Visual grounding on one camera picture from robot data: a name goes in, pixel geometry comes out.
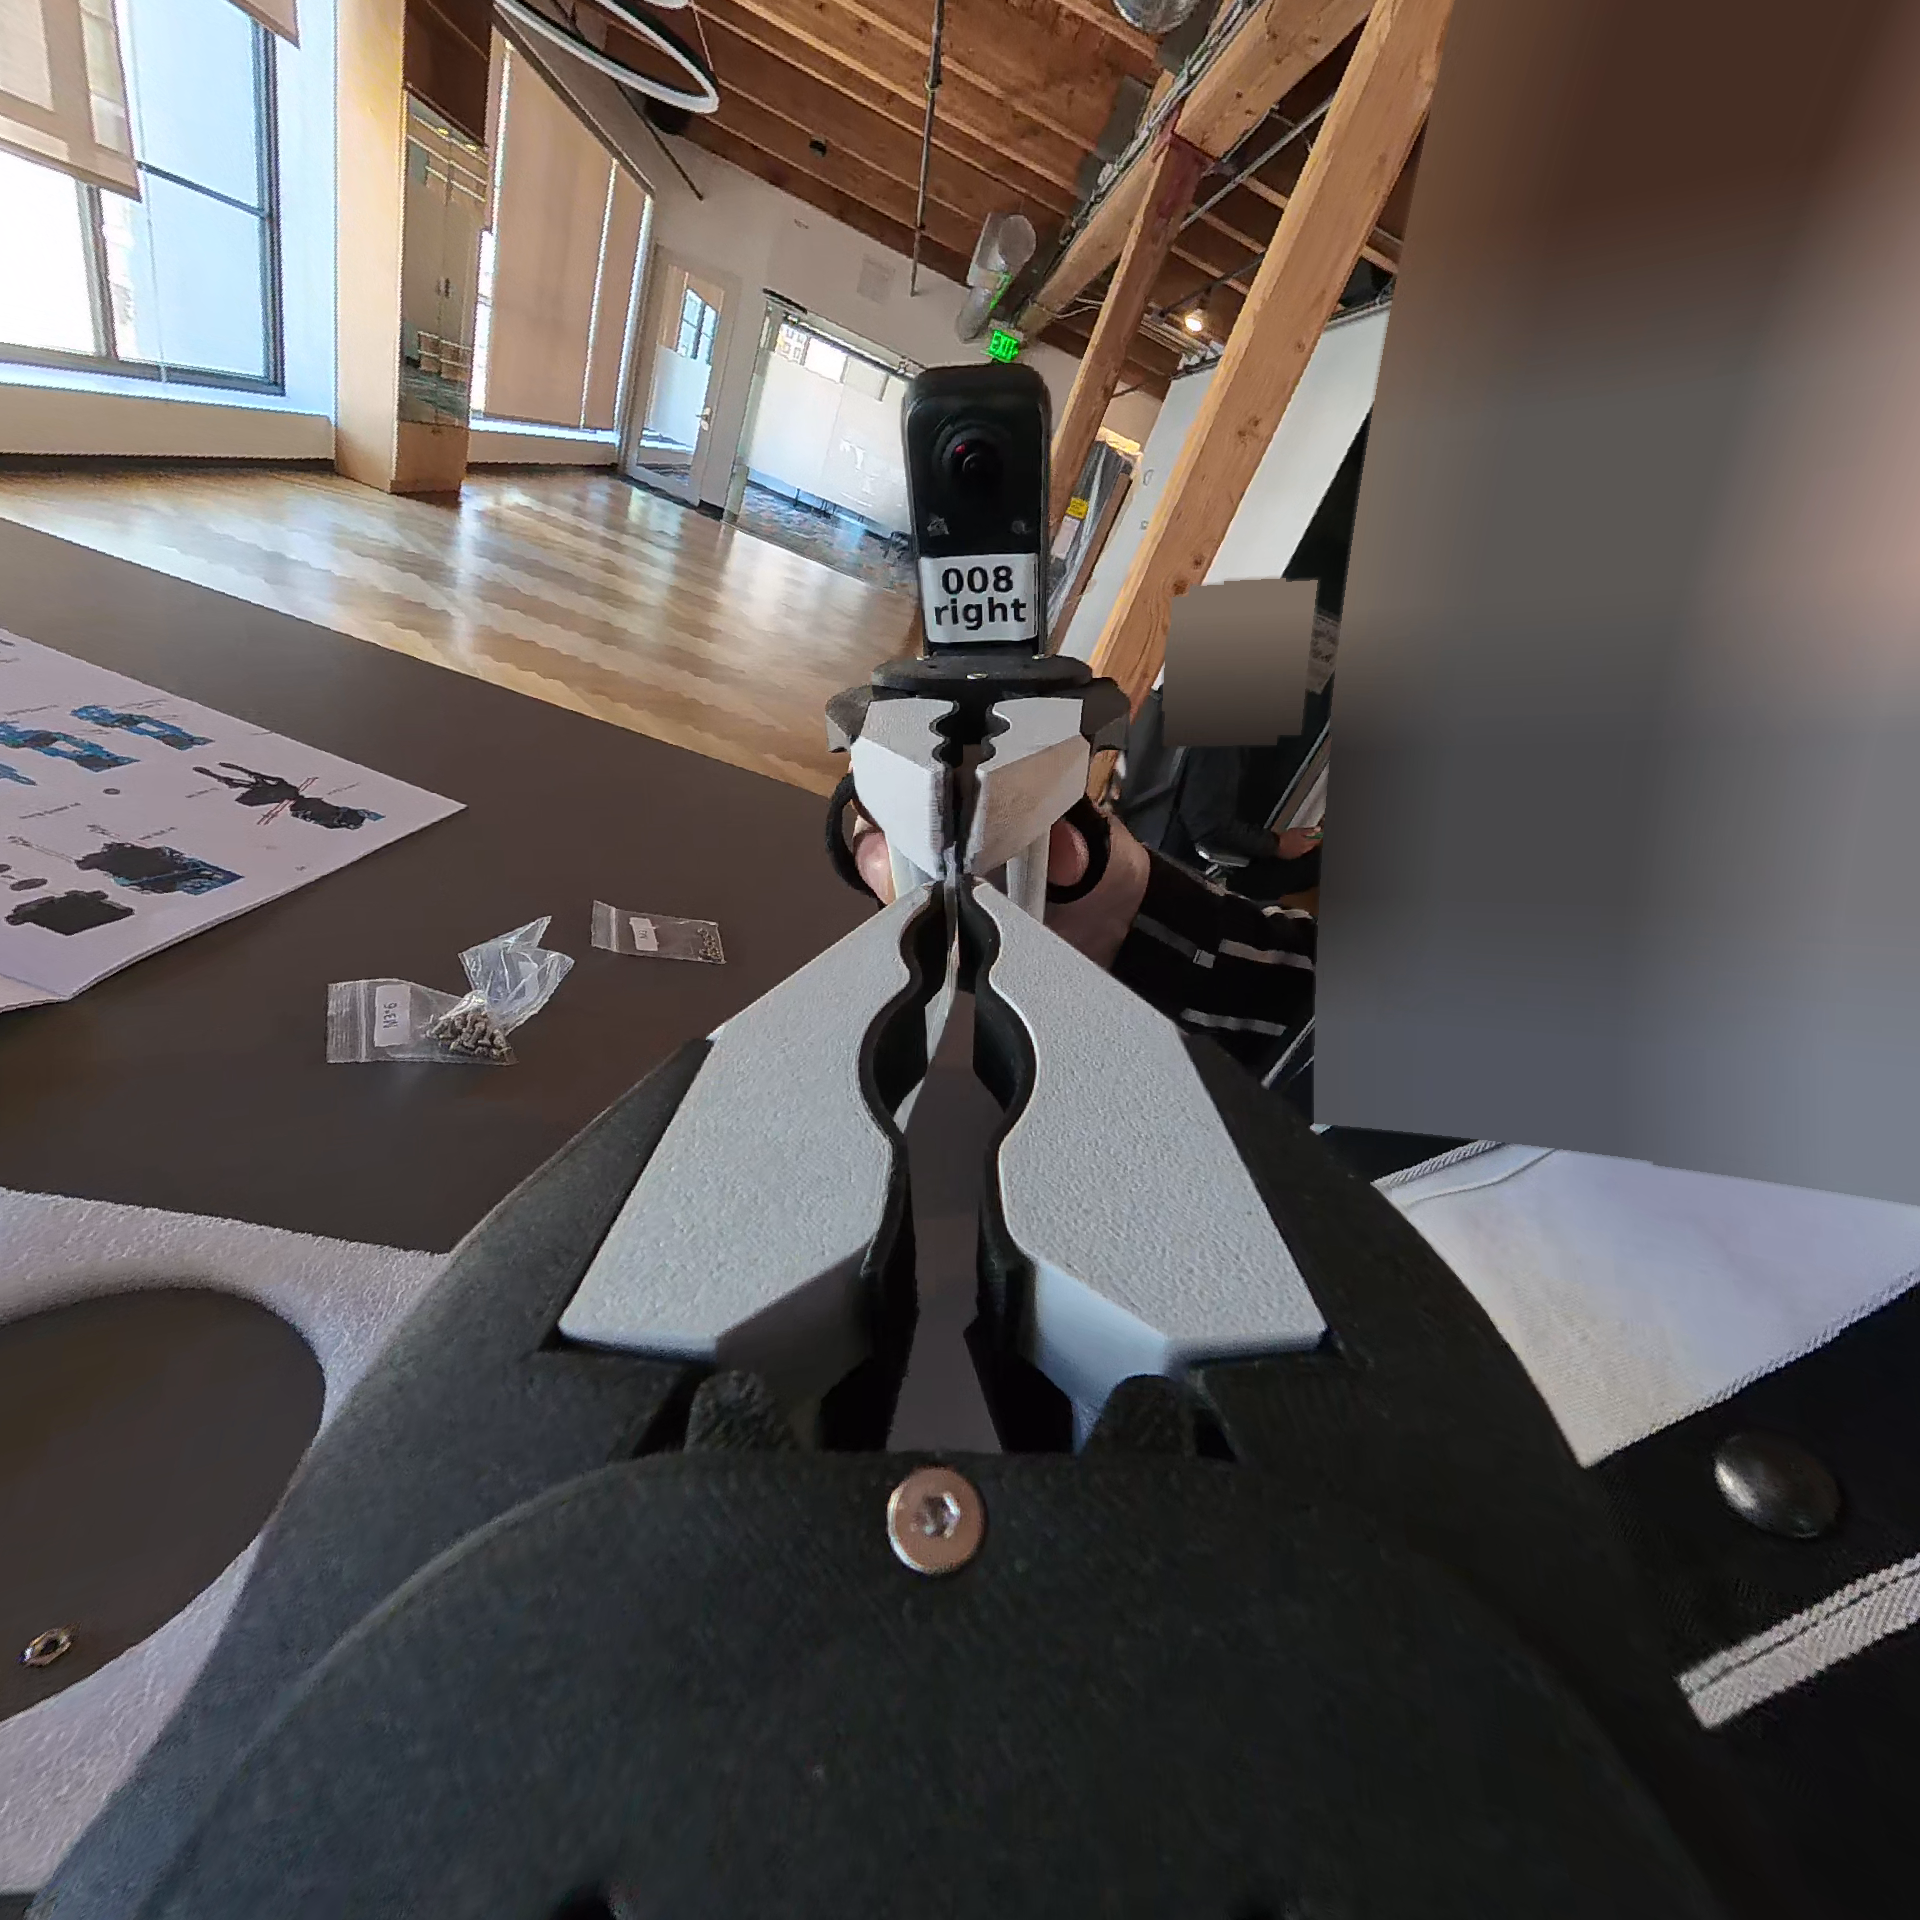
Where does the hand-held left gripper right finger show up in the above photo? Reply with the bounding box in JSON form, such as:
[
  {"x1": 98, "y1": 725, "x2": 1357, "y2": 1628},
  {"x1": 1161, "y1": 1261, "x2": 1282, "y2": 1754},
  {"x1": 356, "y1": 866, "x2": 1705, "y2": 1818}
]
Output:
[{"x1": 961, "y1": 877, "x2": 1329, "y2": 1404}]

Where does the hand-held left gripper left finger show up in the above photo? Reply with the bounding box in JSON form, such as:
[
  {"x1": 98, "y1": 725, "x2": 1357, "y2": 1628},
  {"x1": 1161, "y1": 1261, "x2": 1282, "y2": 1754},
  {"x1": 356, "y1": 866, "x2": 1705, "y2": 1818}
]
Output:
[{"x1": 561, "y1": 877, "x2": 962, "y2": 1448}]

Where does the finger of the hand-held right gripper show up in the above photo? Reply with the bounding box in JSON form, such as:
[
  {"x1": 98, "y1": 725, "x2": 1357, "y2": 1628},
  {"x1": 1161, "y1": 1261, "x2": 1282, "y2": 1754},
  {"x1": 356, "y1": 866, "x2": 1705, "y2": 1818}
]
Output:
[
  {"x1": 961, "y1": 704, "x2": 1087, "y2": 875},
  {"x1": 854, "y1": 704, "x2": 962, "y2": 879}
]

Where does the small clear hardware bag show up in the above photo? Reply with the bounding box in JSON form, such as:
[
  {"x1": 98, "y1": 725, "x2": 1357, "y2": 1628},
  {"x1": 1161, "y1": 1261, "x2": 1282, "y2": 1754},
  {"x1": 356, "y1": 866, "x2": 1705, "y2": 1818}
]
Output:
[{"x1": 593, "y1": 901, "x2": 729, "y2": 964}]

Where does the person's right forearm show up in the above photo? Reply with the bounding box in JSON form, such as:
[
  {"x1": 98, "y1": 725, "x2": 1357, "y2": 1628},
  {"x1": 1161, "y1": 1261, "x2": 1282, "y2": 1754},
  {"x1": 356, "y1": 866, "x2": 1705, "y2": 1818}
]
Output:
[{"x1": 1101, "y1": 855, "x2": 1322, "y2": 1082}]

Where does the person's right hand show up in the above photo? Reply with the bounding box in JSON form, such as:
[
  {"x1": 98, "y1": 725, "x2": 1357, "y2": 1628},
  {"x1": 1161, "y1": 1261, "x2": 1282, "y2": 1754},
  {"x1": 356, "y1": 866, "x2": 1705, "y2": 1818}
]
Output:
[{"x1": 1049, "y1": 810, "x2": 1154, "y2": 981}]

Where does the crumpled clear screw bag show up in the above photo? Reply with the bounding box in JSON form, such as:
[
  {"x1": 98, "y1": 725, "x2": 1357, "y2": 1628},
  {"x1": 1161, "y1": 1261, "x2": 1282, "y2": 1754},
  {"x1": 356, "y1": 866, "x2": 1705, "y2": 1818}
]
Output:
[{"x1": 458, "y1": 919, "x2": 577, "y2": 1037}]

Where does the white framed glass door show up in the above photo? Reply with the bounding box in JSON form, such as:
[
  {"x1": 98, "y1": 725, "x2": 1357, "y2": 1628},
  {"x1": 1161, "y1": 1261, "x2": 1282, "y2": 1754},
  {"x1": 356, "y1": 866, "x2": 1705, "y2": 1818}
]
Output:
[{"x1": 622, "y1": 247, "x2": 741, "y2": 507}]

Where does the labelled clear screw bag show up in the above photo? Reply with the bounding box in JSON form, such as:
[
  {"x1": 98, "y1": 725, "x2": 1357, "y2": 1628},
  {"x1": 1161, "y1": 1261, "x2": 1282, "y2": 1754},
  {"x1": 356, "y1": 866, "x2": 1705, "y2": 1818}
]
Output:
[{"x1": 327, "y1": 979, "x2": 516, "y2": 1068}]

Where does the tall beige window shade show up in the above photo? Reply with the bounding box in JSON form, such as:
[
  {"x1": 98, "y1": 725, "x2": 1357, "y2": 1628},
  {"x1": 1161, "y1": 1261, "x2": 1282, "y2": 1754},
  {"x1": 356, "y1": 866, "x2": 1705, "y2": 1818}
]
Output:
[{"x1": 482, "y1": 37, "x2": 653, "y2": 429}]

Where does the person's striped jacket torso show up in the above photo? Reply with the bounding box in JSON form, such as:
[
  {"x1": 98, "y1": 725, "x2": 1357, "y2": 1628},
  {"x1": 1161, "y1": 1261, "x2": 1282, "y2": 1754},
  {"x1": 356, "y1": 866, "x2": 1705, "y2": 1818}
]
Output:
[{"x1": 1305, "y1": 1117, "x2": 1920, "y2": 1920}]

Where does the printed instruction manual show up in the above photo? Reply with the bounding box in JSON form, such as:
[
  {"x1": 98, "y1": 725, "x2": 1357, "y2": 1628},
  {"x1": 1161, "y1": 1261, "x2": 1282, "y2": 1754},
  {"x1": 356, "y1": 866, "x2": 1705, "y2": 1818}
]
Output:
[{"x1": 0, "y1": 627, "x2": 467, "y2": 1014}]

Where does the beige pillar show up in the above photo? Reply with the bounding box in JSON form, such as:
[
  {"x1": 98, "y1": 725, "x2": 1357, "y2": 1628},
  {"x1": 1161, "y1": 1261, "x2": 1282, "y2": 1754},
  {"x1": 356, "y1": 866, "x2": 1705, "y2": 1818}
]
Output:
[{"x1": 334, "y1": 0, "x2": 485, "y2": 496}]

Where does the large window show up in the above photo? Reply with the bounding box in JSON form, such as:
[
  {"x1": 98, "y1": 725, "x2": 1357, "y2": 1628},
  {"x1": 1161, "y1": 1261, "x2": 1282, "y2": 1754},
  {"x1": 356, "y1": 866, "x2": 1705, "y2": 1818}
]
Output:
[{"x1": 0, "y1": 0, "x2": 287, "y2": 395}]

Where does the thin wooden post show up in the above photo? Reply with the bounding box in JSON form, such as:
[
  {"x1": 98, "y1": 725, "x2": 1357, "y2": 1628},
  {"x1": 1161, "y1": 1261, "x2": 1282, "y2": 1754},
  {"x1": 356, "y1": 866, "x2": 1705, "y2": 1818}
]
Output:
[{"x1": 1049, "y1": 135, "x2": 1209, "y2": 518}]

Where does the thick wooden post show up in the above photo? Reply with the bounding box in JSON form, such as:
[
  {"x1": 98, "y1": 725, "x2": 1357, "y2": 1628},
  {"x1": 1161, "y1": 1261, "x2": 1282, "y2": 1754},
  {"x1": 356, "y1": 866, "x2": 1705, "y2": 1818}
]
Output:
[{"x1": 1087, "y1": 0, "x2": 1457, "y2": 707}]

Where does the large white ring light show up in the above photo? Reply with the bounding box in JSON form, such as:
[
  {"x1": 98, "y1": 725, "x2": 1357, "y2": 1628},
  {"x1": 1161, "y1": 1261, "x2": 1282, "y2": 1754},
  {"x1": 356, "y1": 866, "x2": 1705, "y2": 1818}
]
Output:
[{"x1": 497, "y1": 0, "x2": 723, "y2": 115}]

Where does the white foam frame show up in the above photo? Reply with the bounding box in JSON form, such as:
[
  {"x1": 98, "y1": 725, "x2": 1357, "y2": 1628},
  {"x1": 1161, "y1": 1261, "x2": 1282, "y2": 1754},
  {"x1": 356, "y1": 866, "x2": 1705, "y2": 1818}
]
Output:
[{"x1": 0, "y1": 1188, "x2": 453, "y2": 1800}]

